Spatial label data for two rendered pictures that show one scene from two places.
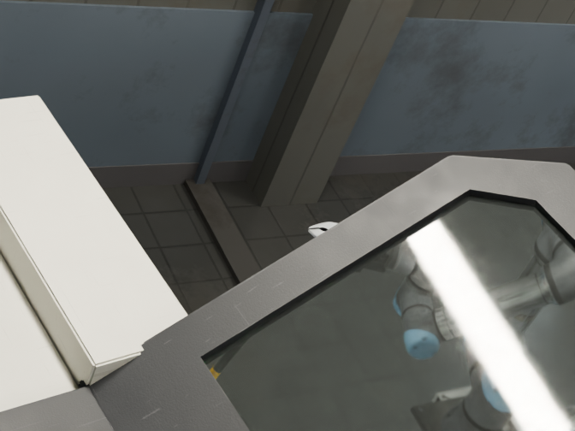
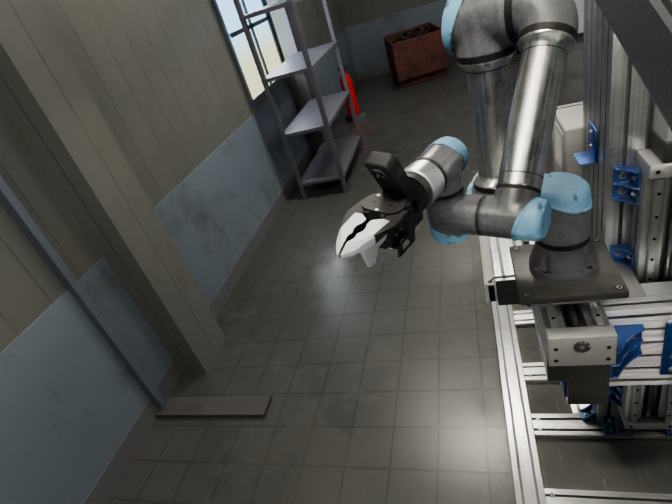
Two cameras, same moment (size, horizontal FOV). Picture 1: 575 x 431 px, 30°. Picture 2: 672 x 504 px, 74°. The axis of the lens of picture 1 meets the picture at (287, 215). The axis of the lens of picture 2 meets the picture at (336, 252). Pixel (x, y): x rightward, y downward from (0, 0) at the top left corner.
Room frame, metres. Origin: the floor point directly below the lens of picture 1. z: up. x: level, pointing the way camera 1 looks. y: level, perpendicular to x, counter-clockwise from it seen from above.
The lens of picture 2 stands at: (1.42, 0.19, 1.78)
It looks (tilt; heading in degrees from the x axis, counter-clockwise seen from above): 31 degrees down; 334
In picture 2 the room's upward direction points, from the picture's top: 19 degrees counter-clockwise
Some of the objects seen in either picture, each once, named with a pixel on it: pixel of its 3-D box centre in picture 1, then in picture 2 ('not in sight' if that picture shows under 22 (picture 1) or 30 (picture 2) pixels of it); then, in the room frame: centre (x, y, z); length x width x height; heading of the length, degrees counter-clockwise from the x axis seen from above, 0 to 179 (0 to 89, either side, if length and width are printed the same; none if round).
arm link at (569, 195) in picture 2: not in sight; (558, 206); (1.94, -0.64, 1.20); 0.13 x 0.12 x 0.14; 16
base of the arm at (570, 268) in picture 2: not in sight; (562, 249); (1.93, -0.64, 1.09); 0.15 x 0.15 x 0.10
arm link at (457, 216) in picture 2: not in sight; (455, 213); (1.97, -0.36, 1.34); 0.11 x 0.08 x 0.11; 16
